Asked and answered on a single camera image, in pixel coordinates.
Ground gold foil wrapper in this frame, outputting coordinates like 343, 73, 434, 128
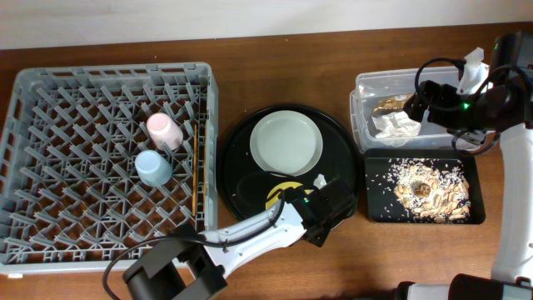
372, 93, 413, 115

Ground white napkin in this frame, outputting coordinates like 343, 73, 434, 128
372, 112, 421, 138

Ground yellow bowl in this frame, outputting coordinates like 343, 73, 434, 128
265, 181, 302, 210

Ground grey round plate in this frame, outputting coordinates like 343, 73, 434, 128
249, 110, 324, 176

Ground food scraps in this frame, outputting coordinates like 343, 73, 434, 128
376, 158, 471, 223

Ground wooden chopstick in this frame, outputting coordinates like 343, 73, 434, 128
202, 120, 209, 202
192, 124, 198, 217

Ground light blue cup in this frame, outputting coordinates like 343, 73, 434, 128
134, 150, 172, 187

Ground pink cup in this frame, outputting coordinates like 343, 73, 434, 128
147, 112, 183, 150

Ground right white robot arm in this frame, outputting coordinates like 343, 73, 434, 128
396, 32, 532, 300

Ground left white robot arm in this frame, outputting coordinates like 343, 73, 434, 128
122, 178, 357, 299

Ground grey plastic dishwasher rack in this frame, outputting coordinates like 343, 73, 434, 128
1, 62, 218, 275

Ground clear plastic bin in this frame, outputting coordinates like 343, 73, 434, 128
350, 68, 453, 153

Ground round black tray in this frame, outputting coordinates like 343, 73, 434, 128
217, 105, 363, 221

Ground black rectangular tray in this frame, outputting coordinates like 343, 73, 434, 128
365, 149, 486, 224

